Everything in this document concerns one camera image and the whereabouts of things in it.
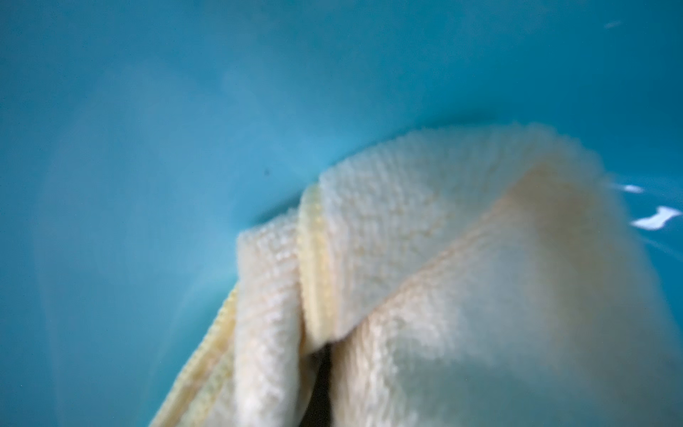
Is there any yellow microfiber cloth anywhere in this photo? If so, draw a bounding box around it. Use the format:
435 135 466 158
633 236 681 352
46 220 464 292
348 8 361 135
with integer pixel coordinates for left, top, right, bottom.
152 125 682 426

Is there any teal plastic bucket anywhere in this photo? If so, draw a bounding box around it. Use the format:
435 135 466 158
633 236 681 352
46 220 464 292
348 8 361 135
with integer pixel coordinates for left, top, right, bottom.
0 0 683 427

